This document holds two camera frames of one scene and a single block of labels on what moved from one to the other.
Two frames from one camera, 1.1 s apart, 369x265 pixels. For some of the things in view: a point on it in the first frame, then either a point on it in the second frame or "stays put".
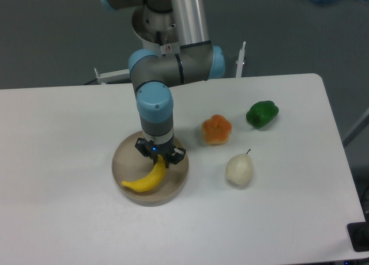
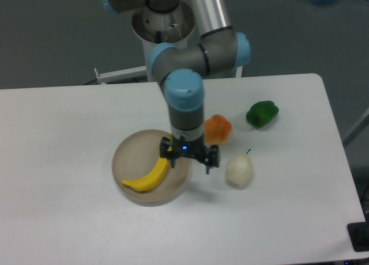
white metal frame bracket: x=118 y=75 stays put
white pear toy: x=239 y=169 stays put
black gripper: x=170 y=153 → x=181 y=147
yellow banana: x=151 y=180 stays put
